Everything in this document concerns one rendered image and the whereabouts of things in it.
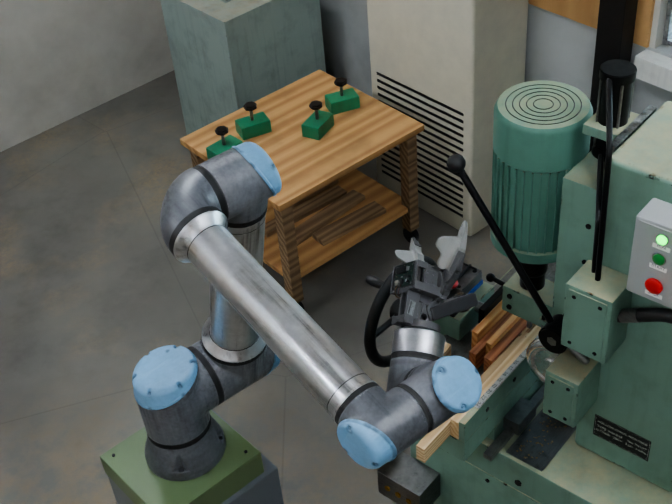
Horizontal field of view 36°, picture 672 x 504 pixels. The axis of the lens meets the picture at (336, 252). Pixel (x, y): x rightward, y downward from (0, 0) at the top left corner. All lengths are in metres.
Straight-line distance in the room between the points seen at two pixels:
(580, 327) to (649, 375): 0.19
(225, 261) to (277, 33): 2.55
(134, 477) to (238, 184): 0.88
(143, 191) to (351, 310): 1.18
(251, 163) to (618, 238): 0.66
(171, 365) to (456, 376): 0.86
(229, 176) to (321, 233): 1.85
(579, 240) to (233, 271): 0.63
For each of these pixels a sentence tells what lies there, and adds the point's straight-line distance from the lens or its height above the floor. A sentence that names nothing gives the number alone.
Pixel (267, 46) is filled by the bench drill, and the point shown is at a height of 0.52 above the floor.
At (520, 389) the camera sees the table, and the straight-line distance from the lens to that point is 2.23.
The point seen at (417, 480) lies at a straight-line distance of 2.39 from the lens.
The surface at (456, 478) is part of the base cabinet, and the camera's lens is 2.38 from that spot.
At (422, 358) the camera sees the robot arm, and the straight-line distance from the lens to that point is 1.78.
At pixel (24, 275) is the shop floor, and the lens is 4.15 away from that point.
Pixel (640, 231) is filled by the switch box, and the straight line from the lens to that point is 1.72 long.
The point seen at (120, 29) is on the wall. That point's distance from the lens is 5.01.
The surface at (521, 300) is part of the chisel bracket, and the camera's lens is 2.17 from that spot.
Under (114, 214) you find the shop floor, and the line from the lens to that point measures 4.33.
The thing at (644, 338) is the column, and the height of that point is 1.17.
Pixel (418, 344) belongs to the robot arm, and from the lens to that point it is 1.78.
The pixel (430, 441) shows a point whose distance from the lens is 2.05.
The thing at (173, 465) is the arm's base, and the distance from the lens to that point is 2.43.
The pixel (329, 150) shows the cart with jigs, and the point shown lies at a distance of 3.55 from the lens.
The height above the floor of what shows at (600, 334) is 1.22.
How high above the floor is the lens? 2.51
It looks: 40 degrees down
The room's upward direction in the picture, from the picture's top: 5 degrees counter-clockwise
